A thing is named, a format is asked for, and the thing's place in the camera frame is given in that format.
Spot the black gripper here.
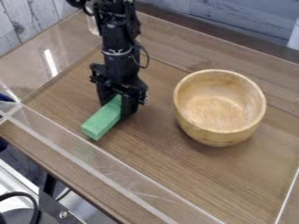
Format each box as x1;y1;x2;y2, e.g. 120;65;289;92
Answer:
90;63;148;119

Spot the green rectangular block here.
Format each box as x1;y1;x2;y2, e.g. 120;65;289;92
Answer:
80;95;122;141

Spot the brown wooden bowl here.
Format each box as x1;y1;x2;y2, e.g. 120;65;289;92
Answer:
172;69;267;147

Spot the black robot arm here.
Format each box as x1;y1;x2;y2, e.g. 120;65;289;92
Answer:
90;0;148;119

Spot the black table leg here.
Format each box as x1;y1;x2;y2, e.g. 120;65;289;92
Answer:
43;174;58;197

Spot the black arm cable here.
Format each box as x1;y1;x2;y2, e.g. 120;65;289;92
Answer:
130;40;152;70

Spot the clear acrylic corner bracket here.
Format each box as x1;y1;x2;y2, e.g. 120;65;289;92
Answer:
87;16;100;37

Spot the clear acrylic tray wall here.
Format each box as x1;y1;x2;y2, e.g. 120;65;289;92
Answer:
0;88;223;224

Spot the black cable loop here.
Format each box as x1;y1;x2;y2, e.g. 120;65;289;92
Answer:
0;191;43;224

